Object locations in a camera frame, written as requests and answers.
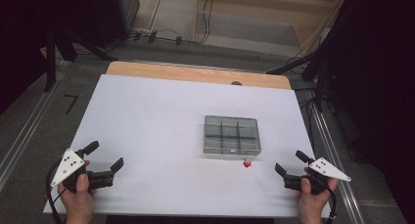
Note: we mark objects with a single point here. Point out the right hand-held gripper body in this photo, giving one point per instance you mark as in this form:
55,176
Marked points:
328,168

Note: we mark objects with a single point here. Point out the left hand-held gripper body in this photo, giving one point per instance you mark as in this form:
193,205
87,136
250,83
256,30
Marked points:
67,167

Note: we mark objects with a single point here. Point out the small red and clear part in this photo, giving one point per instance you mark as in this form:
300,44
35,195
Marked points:
247,164

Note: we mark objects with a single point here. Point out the grey transparent compartment box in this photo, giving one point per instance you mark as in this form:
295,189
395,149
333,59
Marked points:
231,136

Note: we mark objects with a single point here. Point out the person's left hand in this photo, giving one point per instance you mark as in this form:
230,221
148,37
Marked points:
78,202

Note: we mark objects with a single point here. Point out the person's right hand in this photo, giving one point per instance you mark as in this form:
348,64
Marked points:
311,204

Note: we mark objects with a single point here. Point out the black stand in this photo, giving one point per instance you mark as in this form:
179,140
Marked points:
50,61
318,74

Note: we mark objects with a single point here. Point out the small dark round knob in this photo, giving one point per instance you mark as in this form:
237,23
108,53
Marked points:
236,83

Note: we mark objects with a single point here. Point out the dark curtain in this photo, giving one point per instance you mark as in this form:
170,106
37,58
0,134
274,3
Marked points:
23,38
378,70

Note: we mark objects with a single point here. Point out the black power plug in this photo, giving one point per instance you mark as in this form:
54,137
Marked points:
178,40
137,36
152,36

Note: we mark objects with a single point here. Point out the wooden table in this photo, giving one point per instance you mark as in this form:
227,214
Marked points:
195,74

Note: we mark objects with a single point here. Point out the metal floor rail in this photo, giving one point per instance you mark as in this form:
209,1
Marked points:
29,132
329,145

